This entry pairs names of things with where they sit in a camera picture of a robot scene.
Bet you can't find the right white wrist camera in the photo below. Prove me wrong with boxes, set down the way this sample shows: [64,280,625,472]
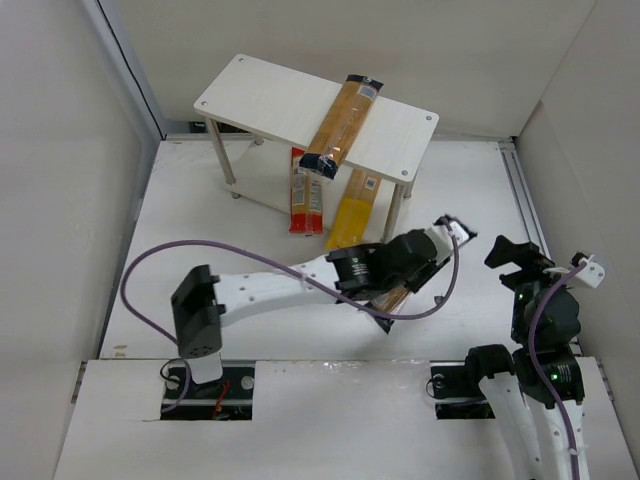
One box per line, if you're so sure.
[569,251,606,289]

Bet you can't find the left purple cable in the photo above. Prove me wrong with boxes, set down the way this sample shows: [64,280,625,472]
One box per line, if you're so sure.
[121,217,461,414]

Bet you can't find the aluminium rail right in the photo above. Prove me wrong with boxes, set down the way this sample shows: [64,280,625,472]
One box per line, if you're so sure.
[499,139,528,202]

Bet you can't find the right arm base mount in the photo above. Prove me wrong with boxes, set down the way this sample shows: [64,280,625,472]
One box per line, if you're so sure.
[425,361,495,420]

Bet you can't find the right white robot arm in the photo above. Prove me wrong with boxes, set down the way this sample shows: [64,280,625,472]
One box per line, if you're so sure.
[465,235,605,479]

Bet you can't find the red spaghetti bag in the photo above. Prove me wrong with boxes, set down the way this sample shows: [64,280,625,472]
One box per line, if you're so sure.
[289,147,323,236]

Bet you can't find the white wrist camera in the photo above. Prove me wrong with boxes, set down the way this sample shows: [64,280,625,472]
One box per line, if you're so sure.
[569,251,606,289]
[426,214,477,264]

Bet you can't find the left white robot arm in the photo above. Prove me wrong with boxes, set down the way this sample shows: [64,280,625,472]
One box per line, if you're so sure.
[171,225,461,384]

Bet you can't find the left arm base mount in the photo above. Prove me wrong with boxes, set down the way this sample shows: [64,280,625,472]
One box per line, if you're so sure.
[160,362,255,421]

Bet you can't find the white two-tier shelf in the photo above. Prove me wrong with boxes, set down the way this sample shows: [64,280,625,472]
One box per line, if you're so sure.
[194,54,439,242]

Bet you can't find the purple cable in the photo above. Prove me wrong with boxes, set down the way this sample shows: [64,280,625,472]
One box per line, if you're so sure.
[528,257,589,480]
[121,217,461,414]

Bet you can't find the yellow spaghetti bag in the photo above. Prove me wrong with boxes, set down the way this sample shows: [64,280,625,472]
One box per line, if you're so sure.
[325,170,381,250]

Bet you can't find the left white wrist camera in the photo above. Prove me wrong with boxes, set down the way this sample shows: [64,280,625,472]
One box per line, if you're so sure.
[426,214,477,264]

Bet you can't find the black-ended spaghetti bag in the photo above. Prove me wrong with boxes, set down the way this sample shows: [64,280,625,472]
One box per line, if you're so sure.
[299,74,384,180]
[365,240,464,334]

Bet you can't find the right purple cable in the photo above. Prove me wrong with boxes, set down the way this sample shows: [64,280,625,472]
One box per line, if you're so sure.
[528,257,589,480]

